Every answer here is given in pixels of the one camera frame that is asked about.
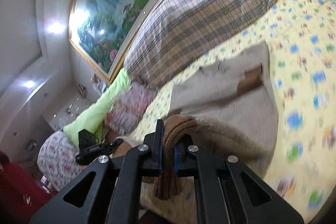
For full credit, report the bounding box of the yellow cartoon bear bedsheet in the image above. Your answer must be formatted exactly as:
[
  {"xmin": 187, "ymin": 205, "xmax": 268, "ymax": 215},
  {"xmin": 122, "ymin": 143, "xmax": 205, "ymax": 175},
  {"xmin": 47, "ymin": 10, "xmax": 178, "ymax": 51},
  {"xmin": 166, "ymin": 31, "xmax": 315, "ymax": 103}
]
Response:
[{"xmin": 131, "ymin": 0, "xmax": 335, "ymax": 223}]

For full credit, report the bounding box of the pink floral ruffled pillow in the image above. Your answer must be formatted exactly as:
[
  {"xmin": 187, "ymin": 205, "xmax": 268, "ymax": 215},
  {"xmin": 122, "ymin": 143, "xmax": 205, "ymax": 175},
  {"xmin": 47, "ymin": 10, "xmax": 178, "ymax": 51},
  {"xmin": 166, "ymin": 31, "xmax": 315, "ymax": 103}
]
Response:
[{"xmin": 104, "ymin": 81, "xmax": 157, "ymax": 136}]

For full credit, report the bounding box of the white red floral cushion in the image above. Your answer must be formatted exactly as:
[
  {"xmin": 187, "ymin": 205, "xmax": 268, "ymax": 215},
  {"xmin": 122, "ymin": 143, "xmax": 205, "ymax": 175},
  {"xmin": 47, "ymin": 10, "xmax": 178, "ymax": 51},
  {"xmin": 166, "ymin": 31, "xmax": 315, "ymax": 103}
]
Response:
[{"xmin": 37, "ymin": 131, "xmax": 81, "ymax": 192}]

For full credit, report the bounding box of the lime green pillow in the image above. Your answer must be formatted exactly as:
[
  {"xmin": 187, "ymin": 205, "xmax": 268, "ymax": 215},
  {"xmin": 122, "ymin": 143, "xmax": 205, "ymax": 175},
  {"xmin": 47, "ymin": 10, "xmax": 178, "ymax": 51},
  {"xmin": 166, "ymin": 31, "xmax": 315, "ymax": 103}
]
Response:
[{"xmin": 63, "ymin": 68, "xmax": 130, "ymax": 148}]

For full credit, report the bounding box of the beige brown knit sweater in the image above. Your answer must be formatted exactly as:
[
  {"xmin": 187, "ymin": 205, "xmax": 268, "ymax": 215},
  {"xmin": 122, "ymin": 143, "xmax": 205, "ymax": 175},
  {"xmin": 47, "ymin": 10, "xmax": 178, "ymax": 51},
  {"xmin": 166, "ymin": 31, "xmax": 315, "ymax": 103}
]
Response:
[{"xmin": 115, "ymin": 41, "xmax": 280, "ymax": 201}]

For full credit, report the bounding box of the red fabric furniture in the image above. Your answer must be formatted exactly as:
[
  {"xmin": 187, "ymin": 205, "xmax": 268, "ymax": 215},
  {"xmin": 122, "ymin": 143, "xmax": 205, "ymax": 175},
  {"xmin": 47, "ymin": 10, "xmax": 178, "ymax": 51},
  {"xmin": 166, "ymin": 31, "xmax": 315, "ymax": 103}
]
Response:
[{"xmin": 0, "ymin": 152, "xmax": 52, "ymax": 223}]

